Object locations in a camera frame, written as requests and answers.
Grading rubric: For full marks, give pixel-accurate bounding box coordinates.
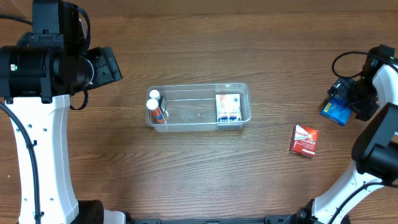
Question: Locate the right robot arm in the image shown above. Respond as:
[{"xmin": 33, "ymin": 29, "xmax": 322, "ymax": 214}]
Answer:
[{"xmin": 277, "ymin": 45, "xmax": 397, "ymax": 223}]

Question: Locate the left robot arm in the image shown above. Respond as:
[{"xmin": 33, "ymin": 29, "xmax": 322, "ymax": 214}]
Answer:
[{"xmin": 1, "ymin": 1, "xmax": 127, "ymax": 223}]

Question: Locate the red Panadol box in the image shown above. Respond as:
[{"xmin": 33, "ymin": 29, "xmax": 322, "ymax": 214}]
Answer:
[{"xmin": 289, "ymin": 124, "xmax": 318, "ymax": 157}]

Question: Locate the orange tube white cap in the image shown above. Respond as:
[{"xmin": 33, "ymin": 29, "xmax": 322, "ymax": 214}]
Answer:
[{"xmin": 146, "ymin": 98, "xmax": 165, "ymax": 124}]

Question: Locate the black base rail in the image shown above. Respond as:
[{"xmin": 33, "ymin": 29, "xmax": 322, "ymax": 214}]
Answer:
[{"xmin": 126, "ymin": 215, "xmax": 291, "ymax": 224}]

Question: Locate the white blue plaster box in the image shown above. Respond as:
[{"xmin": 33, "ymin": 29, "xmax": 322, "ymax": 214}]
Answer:
[{"xmin": 215, "ymin": 94, "xmax": 242, "ymax": 123}]

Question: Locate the dark bottle white cap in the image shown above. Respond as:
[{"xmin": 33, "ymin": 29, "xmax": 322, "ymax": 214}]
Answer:
[{"xmin": 149, "ymin": 90, "xmax": 169, "ymax": 118}]

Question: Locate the clear plastic container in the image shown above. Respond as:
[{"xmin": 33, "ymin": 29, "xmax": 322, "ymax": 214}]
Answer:
[{"xmin": 146, "ymin": 83, "xmax": 252, "ymax": 133}]

